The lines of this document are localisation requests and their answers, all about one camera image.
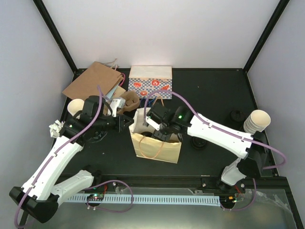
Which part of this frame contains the cream paper bag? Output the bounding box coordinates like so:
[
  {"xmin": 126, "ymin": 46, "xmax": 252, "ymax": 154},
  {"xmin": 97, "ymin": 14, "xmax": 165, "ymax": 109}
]
[{"xmin": 129, "ymin": 108, "xmax": 182, "ymax": 164}]

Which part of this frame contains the single black lid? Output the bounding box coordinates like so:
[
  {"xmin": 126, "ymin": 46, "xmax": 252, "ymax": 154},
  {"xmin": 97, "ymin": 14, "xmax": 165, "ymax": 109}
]
[
  {"xmin": 191, "ymin": 137, "xmax": 207, "ymax": 150},
  {"xmin": 140, "ymin": 131, "xmax": 153, "ymax": 137}
]

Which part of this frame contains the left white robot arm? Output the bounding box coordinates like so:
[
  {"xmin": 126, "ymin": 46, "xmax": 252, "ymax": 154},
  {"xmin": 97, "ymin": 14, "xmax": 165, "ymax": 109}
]
[{"xmin": 9, "ymin": 96, "xmax": 133, "ymax": 223}]

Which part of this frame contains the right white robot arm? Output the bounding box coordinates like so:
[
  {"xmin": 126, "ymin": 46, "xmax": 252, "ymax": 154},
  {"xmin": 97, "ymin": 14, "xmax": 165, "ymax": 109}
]
[{"xmin": 144, "ymin": 104, "xmax": 266, "ymax": 192}]

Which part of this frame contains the light blue paper bag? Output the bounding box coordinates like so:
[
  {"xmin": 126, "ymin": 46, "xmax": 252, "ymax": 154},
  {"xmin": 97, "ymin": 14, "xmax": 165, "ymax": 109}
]
[{"xmin": 103, "ymin": 85, "xmax": 126, "ymax": 99}]

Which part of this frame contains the blue checkered bakery bag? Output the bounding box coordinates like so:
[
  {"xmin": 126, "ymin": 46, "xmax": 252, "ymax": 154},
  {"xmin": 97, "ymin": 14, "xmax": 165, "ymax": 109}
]
[{"xmin": 128, "ymin": 65, "xmax": 173, "ymax": 100}]

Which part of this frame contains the brown kraft paper bag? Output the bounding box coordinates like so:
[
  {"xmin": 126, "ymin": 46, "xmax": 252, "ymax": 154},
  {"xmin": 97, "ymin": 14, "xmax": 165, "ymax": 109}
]
[{"xmin": 62, "ymin": 62, "xmax": 123, "ymax": 100}]

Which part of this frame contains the left white cup stack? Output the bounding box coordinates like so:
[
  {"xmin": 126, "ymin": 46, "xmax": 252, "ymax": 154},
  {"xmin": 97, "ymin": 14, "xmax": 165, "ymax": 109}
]
[{"xmin": 67, "ymin": 99, "xmax": 84, "ymax": 116}]

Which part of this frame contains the white cup stack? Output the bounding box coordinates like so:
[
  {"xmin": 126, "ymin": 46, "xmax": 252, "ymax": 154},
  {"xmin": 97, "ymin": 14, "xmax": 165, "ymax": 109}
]
[
  {"xmin": 67, "ymin": 99, "xmax": 84, "ymax": 116},
  {"xmin": 243, "ymin": 110, "xmax": 271, "ymax": 134}
]

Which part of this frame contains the crumpled white paper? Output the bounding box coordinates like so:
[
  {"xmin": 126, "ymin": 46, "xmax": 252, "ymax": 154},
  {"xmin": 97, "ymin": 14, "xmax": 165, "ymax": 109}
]
[{"xmin": 49, "ymin": 120, "xmax": 64, "ymax": 138}]

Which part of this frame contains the small green circuit board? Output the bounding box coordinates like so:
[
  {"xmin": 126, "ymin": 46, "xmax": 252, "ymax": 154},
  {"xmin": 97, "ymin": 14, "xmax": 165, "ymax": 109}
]
[{"xmin": 87, "ymin": 194, "xmax": 104, "ymax": 201}]

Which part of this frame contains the right white cup stack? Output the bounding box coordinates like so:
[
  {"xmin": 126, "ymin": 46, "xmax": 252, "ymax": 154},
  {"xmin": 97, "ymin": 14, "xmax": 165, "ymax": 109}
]
[{"xmin": 243, "ymin": 110, "xmax": 271, "ymax": 134}]

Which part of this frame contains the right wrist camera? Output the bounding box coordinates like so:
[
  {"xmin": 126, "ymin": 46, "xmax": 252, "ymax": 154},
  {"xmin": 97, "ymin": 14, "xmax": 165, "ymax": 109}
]
[{"xmin": 143, "ymin": 116, "xmax": 160, "ymax": 131}]

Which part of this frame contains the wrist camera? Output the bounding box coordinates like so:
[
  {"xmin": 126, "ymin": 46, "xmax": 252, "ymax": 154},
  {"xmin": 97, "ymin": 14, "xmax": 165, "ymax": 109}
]
[
  {"xmin": 108, "ymin": 97, "xmax": 125, "ymax": 117},
  {"xmin": 143, "ymin": 116, "xmax": 160, "ymax": 131}
]

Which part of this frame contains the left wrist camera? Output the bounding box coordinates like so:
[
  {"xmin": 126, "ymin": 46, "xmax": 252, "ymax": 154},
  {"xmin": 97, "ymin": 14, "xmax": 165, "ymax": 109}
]
[{"xmin": 108, "ymin": 97, "xmax": 125, "ymax": 117}]

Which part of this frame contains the light blue cable duct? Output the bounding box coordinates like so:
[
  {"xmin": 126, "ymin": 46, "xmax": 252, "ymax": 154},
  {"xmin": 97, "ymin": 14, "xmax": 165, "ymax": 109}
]
[{"xmin": 65, "ymin": 193, "xmax": 220, "ymax": 207}]

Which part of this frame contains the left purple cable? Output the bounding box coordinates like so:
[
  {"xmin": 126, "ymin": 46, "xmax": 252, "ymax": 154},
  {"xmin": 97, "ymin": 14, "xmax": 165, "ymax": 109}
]
[{"xmin": 14, "ymin": 85, "xmax": 134, "ymax": 229}]

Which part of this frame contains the purple cable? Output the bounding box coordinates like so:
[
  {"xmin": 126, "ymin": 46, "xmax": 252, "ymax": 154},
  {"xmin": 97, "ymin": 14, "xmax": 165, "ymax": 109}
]
[
  {"xmin": 14, "ymin": 85, "xmax": 134, "ymax": 229},
  {"xmin": 142, "ymin": 90, "xmax": 287, "ymax": 212}
]

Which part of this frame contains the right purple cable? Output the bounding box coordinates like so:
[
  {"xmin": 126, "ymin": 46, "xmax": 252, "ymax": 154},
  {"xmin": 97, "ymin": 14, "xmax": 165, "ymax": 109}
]
[{"xmin": 142, "ymin": 90, "xmax": 287, "ymax": 212}]

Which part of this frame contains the left black frame post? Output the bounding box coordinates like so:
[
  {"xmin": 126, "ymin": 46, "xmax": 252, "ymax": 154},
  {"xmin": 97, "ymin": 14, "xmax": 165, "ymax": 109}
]
[{"xmin": 33, "ymin": 0, "xmax": 78, "ymax": 73}]

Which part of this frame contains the black frame post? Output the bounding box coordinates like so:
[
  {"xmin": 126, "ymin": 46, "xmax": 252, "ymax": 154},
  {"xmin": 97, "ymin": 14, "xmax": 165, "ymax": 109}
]
[
  {"xmin": 243, "ymin": 0, "xmax": 290, "ymax": 73},
  {"xmin": 33, "ymin": 0, "xmax": 78, "ymax": 73}
]

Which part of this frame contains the right black frame post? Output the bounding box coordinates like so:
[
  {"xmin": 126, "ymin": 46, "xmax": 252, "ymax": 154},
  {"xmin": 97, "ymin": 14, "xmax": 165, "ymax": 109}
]
[{"xmin": 243, "ymin": 0, "xmax": 290, "ymax": 73}]

